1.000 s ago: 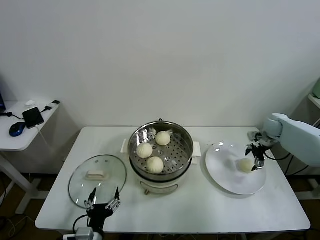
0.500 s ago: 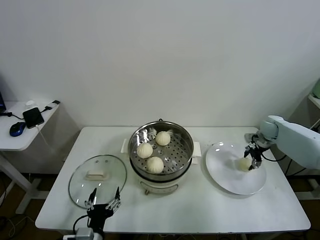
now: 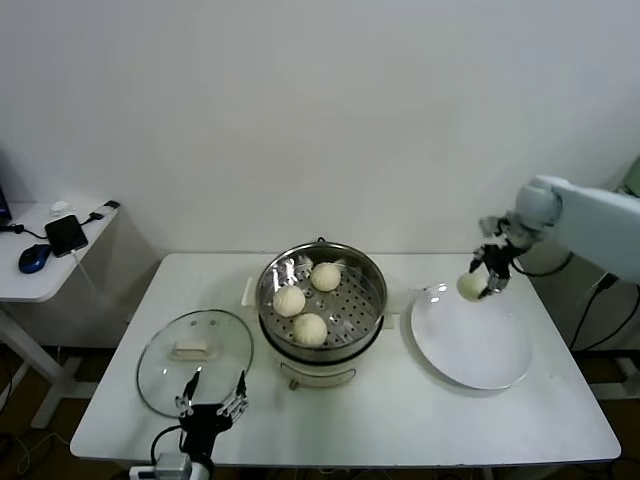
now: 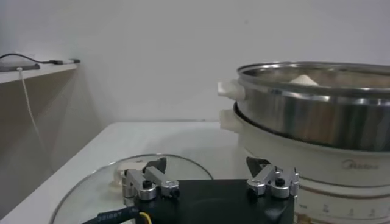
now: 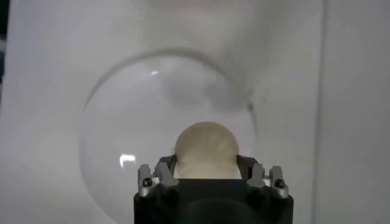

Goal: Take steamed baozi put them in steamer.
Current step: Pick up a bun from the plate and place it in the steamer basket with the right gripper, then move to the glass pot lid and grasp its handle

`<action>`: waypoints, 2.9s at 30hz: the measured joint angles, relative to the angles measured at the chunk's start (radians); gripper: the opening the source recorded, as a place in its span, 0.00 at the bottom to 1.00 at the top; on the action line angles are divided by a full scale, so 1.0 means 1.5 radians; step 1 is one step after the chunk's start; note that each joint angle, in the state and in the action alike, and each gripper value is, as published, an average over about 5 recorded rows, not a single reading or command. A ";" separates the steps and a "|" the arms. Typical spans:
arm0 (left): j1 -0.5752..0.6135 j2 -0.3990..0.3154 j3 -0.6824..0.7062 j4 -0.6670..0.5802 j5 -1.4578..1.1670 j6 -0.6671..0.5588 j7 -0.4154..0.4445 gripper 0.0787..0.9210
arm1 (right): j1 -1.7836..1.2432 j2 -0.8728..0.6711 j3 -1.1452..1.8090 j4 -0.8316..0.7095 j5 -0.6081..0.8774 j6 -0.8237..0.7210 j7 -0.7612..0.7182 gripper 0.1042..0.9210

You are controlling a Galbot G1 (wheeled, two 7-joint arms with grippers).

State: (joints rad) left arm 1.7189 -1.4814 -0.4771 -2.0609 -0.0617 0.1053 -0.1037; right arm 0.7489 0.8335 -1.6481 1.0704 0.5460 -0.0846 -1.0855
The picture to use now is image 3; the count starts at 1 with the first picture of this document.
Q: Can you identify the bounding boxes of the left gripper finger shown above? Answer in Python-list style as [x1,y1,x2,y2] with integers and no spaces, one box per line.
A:
[173,365,205,417]
[217,369,250,417]

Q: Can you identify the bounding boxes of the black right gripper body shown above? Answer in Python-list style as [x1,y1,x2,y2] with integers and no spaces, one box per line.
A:
[482,243,512,279]

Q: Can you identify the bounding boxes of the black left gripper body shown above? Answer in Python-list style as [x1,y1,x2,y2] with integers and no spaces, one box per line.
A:
[178,403,240,459]

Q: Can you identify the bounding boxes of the white steamed baozi bun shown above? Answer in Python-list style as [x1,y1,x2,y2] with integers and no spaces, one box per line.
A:
[310,262,343,292]
[292,312,329,347]
[456,271,490,303]
[272,285,307,318]

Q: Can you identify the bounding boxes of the glass pot lid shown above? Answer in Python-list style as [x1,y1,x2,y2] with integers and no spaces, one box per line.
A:
[136,309,255,416]

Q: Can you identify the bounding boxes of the perforated steel steamer basket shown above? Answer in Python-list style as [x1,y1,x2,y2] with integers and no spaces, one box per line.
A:
[241,238,403,362]

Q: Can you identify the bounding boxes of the white round plate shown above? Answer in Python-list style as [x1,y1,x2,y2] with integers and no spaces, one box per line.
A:
[409,283,533,391]

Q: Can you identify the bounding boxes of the white side table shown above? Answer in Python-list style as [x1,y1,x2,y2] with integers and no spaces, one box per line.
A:
[0,201,121,431]

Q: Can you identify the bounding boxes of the black smartphone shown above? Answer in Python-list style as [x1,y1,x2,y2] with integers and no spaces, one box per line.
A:
[43,215,90,259]

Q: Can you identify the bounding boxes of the blue computer mouse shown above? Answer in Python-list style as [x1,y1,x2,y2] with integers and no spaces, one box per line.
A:
[18,243,53,275]

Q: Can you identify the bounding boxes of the dark laptop screen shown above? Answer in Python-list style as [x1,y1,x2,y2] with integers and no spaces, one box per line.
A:
[0,149,14,226]

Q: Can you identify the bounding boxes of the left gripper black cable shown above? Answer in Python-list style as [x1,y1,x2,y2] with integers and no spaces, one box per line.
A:
[151,424,182,464]

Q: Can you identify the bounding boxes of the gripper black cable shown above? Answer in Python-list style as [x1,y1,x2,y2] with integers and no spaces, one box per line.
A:
[151,424,182,464]
[512,252,574,277]

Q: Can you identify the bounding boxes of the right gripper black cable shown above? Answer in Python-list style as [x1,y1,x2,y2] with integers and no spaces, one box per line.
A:
[512,252,574,277]

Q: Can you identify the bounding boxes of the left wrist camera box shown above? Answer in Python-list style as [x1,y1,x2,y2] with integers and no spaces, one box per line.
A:
[128,452,195,480]

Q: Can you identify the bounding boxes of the black power cable with adapter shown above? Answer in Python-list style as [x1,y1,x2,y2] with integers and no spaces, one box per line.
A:
[569,272,640,352]

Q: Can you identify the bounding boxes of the white charging cable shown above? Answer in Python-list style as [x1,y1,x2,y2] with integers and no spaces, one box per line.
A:
[69,248,126,321]

